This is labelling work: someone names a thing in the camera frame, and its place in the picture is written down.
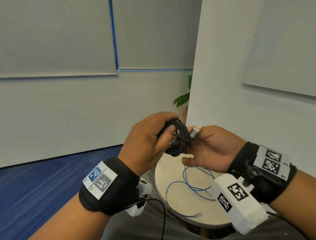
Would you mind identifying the person's left hand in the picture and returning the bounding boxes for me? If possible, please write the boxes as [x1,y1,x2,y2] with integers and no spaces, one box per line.
[118,111,180,176]

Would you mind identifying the person's right hand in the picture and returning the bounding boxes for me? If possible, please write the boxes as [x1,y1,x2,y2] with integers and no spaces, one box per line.
[181,125,247,173]

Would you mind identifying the long black cable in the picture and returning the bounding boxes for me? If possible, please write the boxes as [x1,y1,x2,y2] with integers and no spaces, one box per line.
[157,118,202,158]

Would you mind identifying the blue network cable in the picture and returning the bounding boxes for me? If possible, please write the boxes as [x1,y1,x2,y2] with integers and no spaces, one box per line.
[165,166,217,219]

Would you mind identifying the person's left forearm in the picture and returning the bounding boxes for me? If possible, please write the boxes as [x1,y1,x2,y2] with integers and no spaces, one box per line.
[28,197,112,240]

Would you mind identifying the person's right forearm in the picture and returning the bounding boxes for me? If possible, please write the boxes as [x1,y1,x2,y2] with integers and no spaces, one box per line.
[269,169,316,240]

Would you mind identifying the person's dark trousers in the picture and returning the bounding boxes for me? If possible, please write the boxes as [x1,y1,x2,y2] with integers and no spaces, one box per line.
[101,200,309,240]

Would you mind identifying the black marker wristband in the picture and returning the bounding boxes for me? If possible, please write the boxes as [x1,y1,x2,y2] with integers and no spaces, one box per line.
[78,157,141,216]
[227,141,298,204]

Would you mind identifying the large leafy green plant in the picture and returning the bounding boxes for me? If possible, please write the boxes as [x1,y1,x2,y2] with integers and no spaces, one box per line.
[172,74,193,124]

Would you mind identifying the round white table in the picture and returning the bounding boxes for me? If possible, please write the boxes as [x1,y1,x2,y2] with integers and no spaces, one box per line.
[154,153,232,228]

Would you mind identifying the white wall whiteboard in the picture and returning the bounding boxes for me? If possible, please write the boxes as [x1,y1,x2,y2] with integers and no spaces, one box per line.
[243,0,316,97]

